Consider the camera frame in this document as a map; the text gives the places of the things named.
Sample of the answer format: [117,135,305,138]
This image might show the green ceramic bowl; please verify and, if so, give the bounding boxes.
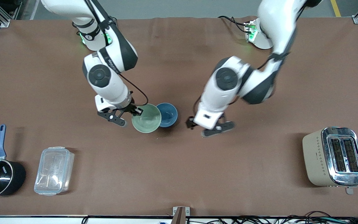
[131,103,162,134]

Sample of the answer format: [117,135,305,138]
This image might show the blue ceramic bowl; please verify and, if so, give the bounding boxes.
[156,102,178,128]

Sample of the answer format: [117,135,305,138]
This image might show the clear plastic food container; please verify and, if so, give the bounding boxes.
[34,146,75,196]

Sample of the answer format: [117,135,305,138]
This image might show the beige chrome two-slot toaster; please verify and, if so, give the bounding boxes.
[302,126,358,195]

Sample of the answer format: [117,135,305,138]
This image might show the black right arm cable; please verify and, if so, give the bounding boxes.
[84,0,149,108]

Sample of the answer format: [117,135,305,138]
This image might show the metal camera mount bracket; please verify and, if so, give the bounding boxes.
[172,206,190,224]

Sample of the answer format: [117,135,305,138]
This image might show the black left base cable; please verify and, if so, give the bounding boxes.
[218,15,251,33]

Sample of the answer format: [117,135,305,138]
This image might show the black saucepan with blue handle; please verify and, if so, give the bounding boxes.
[0,124,27,198]

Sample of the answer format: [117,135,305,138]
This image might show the black tangled floor cables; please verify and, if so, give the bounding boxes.
[187,211,358,224]

